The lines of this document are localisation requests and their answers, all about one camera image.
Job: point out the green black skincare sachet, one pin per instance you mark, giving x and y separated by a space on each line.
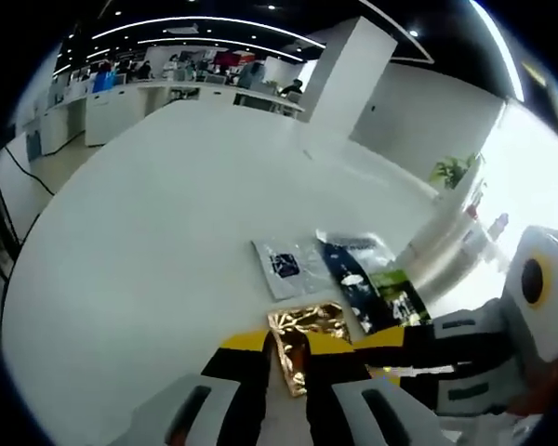
353 279

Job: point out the blue bin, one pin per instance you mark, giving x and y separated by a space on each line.
33 146

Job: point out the dark red board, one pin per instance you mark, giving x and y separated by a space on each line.
230 59

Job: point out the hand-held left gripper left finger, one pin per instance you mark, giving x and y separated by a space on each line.
235 381

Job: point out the long ceiling light strip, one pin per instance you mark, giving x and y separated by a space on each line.
502 46

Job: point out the clear skincare sachet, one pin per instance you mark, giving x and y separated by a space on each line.
283 265

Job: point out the green potted plant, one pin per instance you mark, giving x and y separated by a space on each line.
451 169

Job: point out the blue box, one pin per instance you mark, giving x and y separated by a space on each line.
104 81

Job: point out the white square pillar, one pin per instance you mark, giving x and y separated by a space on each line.
353 79

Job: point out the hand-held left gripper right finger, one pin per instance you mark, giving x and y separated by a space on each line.
339 371

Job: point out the gold skincare sachet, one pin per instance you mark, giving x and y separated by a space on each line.
307 320

